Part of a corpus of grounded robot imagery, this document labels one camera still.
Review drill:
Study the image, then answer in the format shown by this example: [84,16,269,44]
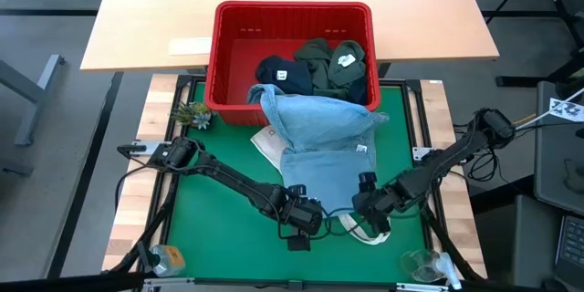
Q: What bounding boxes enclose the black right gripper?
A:
[351,184,405,237]

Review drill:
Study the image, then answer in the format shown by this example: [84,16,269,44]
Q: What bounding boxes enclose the dark green garment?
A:
[293,37,368,101]

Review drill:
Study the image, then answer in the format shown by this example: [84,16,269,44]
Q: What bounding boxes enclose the white cable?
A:
[515,87,584,131]

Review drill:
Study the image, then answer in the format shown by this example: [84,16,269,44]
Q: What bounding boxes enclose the white printed tote bag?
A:
[249,125,392,246]

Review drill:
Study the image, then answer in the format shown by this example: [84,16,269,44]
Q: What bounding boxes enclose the dark keyboard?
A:
[555,214,584,279]

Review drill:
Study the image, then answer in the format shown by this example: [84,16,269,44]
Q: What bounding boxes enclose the grey cabinet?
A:
[533,80,584,215]

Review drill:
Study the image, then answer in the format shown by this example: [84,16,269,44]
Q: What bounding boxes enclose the light blue denim jeans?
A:
[247,83,391,220]

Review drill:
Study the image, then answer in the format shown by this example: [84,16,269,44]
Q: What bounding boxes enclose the grey box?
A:
[510,193,567,288]

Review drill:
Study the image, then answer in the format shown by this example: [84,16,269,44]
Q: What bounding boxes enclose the grey desk leg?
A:
[0,53,65,147]

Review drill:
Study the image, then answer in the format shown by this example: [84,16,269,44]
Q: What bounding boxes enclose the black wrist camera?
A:
[359,172,378,193]
[287,233,312,252]

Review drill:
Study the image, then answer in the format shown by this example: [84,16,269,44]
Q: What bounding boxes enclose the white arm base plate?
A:
[412,146,434,162]
[131,140,172,156]

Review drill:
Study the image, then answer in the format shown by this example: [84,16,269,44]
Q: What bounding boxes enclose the small succulent plant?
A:
[172,101,214,131]

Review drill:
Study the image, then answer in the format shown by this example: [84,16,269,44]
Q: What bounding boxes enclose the clear glass cup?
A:
[400,249,463,289]

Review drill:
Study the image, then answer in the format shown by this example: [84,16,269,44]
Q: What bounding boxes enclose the navy garment with white tag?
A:
[254,54,315,96]

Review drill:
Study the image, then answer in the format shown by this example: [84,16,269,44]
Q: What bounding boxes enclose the light wooden desk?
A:
[80,0,501,73]

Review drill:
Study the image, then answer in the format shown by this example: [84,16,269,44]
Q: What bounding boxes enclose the red plastic laundry basket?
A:
[203,0,382,128]

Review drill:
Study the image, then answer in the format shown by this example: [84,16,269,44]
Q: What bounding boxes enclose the plain navy garment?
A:
[355,76,370,105]

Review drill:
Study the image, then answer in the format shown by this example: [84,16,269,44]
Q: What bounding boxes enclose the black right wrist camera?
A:
[359,172,378,193]

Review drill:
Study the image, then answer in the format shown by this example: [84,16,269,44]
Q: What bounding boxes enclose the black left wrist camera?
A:
[287,233,312,252]

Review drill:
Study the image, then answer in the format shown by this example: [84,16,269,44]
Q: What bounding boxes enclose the black cable bundle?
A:
[455,120,503,183]

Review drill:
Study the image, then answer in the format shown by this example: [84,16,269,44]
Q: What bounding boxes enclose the white paper strip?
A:
[167,36,214,56]

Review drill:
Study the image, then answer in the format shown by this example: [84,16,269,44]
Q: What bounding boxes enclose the green table mat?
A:
[166,80,428,280]

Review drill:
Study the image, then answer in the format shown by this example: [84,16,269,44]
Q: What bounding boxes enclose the black desk frame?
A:
[460,0,584,88]

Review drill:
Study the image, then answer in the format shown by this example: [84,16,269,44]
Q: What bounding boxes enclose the white patterned marker tag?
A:
[549,98,584,123]

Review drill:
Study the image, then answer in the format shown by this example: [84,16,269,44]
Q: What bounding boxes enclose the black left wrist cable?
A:
[277,206,366,241]

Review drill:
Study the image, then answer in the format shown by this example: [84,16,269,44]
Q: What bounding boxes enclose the black horizontal bar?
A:
[0,271,147,292]

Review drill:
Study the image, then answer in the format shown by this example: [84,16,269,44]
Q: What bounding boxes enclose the black floor rail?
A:
[47,71,124,279]

